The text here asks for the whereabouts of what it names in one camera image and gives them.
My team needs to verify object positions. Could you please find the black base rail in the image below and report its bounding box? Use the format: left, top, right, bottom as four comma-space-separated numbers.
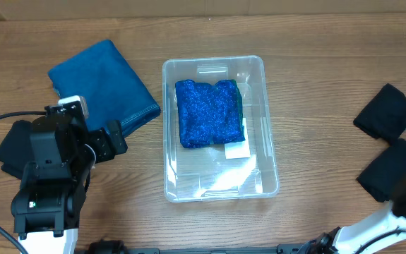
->
82, 239, 316, 254

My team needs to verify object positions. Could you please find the blue glitter cloth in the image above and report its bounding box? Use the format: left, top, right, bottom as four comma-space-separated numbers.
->
175, 79, 244, 148

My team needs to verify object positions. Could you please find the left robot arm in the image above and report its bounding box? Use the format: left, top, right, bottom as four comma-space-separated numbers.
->
11, 113, 127, 253

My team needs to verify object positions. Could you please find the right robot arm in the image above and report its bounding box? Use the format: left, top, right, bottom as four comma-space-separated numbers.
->
299, 176, 406, 254

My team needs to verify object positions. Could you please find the blue denim folded cloth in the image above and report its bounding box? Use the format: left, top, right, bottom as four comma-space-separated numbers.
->
48, 40, 161, 137

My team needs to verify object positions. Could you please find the clear plastic storage bin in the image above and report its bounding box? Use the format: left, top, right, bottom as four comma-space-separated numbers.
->
162, 55, 280, 202

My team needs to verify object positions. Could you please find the white label in bin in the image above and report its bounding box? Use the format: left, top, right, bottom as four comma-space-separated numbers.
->
225, 118, 251, 159

